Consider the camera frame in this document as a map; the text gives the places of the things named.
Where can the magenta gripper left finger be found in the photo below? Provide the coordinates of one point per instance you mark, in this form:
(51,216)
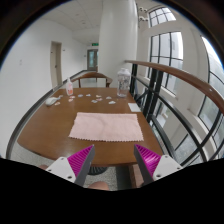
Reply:
(75,167)

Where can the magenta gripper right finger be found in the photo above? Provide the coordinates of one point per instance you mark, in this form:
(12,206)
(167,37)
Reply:
(152,166)

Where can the pink towel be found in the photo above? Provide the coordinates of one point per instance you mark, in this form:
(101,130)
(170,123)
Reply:
(106,127)

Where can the wooden handrail with black railing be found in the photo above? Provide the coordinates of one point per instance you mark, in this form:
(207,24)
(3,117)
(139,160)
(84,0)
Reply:
(186,113)

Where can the white paper note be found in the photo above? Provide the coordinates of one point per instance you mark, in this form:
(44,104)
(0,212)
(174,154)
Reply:
(134,107)

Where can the white spray bottle orange label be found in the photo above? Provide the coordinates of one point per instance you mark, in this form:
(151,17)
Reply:
(69,87)

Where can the clear plastic water bottle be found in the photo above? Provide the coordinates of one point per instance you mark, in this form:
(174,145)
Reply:
(124,76)

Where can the wooden chair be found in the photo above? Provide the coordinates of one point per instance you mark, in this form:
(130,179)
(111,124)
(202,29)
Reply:
(93,79)

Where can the far glass double door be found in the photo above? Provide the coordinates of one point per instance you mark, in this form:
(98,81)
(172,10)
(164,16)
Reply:
(92,59)

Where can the grey door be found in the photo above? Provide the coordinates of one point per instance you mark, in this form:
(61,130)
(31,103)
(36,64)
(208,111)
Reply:
(55,64)

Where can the green exit sign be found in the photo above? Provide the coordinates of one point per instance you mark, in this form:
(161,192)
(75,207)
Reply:
(95,43)

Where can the white round pillar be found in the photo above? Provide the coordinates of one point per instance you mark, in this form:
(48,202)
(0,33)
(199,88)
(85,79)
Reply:
(118,37)

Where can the black table pedestal base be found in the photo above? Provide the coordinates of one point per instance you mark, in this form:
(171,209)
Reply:
(97,170)

